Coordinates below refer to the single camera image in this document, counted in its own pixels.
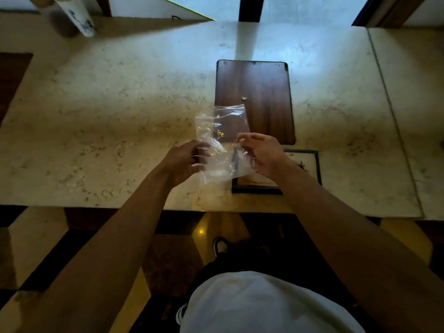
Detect person's left hand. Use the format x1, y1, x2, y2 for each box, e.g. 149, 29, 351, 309
158, 140, 211, 188

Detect person's right hand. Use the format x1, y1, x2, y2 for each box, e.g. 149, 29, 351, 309
237, 133, 295, 181

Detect clear plastic zip bag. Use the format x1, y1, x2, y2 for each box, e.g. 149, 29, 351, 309
195, 104, 258, 185

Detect person's right forearm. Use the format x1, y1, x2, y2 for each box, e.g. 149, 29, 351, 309
272, 161, 444, 333

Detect person's left forearm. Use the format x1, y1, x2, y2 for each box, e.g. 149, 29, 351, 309
0, 163, 174, 333

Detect brown wooden board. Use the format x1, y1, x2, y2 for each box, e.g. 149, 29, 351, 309
214, 59, 296, 146

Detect black and white shoe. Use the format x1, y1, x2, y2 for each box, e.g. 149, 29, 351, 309
213, 237, 230, 258

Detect person's black trousers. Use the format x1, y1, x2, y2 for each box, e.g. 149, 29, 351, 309
129, 236, 385, 333

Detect person's white shirt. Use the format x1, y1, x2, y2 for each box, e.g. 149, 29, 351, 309
179, 271, 366, 333

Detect black picture frame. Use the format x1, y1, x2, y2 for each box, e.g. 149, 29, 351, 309
231, 148, 322, 195

